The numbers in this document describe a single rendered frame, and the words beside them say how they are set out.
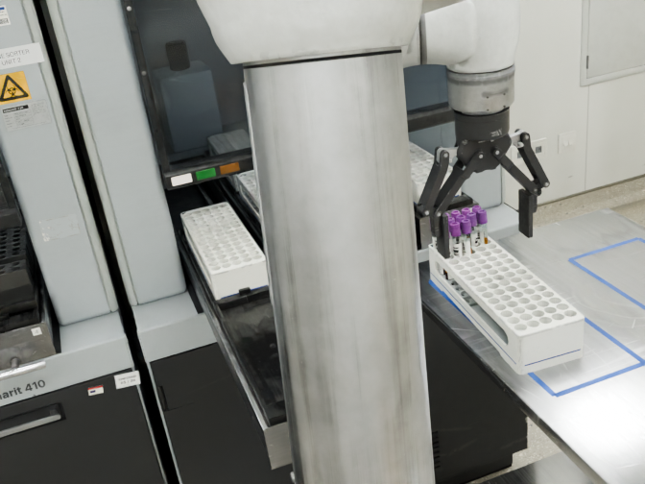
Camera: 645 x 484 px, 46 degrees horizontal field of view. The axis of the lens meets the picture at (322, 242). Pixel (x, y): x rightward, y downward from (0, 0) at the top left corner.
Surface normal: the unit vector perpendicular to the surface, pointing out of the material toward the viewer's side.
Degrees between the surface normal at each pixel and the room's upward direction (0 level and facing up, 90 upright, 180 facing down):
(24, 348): 90
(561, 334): 90
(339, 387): 77
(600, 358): 0
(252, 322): 0
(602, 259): 0
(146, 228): 90
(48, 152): 90
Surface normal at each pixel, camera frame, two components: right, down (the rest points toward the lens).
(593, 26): 0.34, 0.38
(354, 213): 0.21, 0.21
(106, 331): -0.12, -0.89
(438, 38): -0.09, 0.60
